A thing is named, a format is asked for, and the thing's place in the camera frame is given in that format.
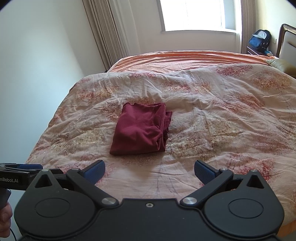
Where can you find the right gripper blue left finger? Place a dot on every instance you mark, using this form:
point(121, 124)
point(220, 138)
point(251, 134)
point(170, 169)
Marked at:
point(84, 180)

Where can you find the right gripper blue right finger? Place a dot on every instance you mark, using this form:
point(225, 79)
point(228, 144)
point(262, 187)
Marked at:
point(214, 181)

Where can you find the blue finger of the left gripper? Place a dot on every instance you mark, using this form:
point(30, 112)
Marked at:
point(22, 166)
point(53, 171)

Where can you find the dark red knit sweater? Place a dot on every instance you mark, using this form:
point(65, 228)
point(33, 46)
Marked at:
point(141, 129)

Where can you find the person's left hand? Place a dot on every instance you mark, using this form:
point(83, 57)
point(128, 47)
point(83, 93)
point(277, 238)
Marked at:
point(6, 214)

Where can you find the floral beige duvet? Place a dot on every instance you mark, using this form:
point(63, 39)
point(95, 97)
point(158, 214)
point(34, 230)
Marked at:
point(239, 116)

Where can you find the orange striped bed sheet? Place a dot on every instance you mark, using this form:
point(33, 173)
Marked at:
point(167, 61)

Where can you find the olive gold pillow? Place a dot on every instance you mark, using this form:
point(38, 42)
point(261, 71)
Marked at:
point(283, 66)

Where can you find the dark wooden nightstand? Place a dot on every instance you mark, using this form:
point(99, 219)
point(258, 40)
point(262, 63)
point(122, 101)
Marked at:
point(253, 51)

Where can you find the blue backpack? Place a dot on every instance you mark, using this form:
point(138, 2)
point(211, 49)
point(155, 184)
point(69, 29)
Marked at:
point(260, 40)

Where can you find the wooden padded headboard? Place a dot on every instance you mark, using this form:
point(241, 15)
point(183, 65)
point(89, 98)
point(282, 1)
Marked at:
point(286, 44)

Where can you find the left beige curtain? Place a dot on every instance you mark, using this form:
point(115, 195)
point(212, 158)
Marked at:
point(114, 29)

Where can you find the beige curtain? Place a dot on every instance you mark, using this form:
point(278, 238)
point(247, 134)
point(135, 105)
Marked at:
point(114, 29)
point(248, 20)

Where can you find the bright window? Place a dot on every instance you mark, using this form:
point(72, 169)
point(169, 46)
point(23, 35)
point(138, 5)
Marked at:
point(207, 15)

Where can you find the right beige curtain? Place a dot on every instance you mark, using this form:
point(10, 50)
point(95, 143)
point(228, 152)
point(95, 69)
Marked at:
point(248, 20)

